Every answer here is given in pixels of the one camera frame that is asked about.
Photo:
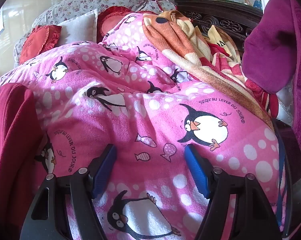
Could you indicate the dark red garment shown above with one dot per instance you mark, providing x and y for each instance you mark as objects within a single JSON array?
[{"x": 13, "y": 135}]

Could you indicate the red ruffled round cushion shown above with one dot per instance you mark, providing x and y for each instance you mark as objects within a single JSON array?
[
  {"x": 110, "y": 22},
  {"x": 35, "y": 42}
]

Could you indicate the dark carved wooden headboard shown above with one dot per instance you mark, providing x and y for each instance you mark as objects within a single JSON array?
[{"x": 220, "y": 15}]

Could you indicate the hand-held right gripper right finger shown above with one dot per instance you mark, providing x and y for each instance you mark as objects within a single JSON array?
[{"x": 196, "y": 170}]

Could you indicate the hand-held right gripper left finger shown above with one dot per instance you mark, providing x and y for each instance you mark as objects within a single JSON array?
[{"x": 104, "y": 170}]

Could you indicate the orange cream towel blanket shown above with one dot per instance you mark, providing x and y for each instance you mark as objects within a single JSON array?
[{"x": 180, "y": 42}]

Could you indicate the magenta fleece garment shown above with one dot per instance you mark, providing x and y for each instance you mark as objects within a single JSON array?
[{"x": 265, "y": 50}]

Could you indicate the pink penguin print blanket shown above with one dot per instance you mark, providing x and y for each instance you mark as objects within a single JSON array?
[{"x": 153, "y": 115}]

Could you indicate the white pillow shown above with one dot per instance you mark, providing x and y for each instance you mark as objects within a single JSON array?
[{"x": 78, "y": 27}]

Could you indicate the silver padded cloth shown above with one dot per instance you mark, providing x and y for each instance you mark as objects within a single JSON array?
[{"x": 288, "y": 105}]

